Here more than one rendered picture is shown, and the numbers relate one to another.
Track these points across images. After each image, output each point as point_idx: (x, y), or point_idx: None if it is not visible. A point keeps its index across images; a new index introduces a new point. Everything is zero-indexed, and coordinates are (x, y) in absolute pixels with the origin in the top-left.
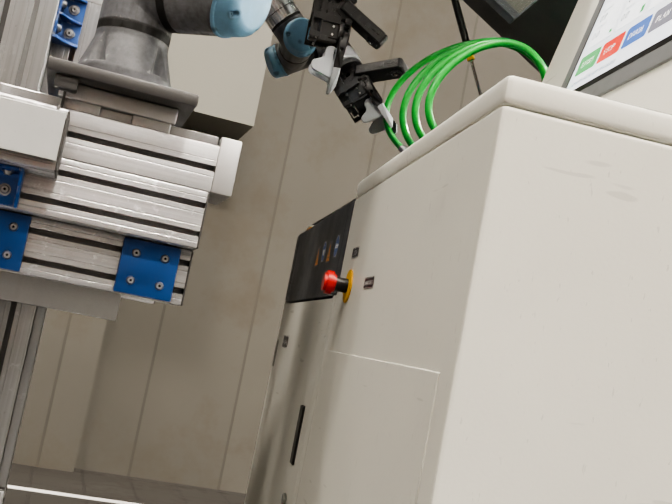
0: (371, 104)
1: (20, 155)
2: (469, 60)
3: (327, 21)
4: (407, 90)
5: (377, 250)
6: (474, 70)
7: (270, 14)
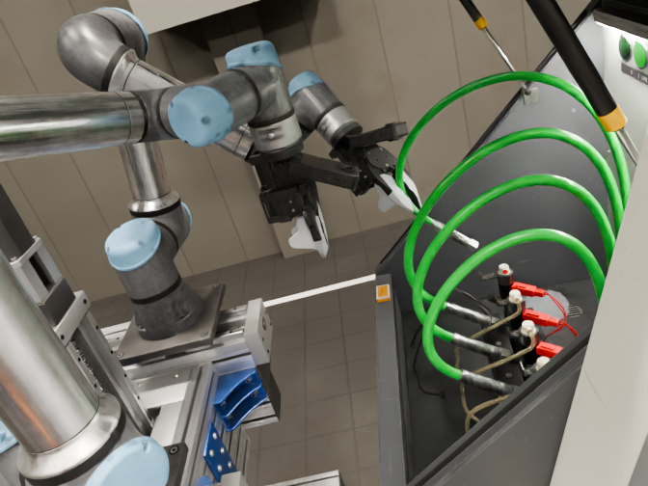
0: (382, 189)
1: None
2: (481, 29)
3: (281, 200)
4: (405, 255)
5: None
6: (491, 39)
7: (232, 153)
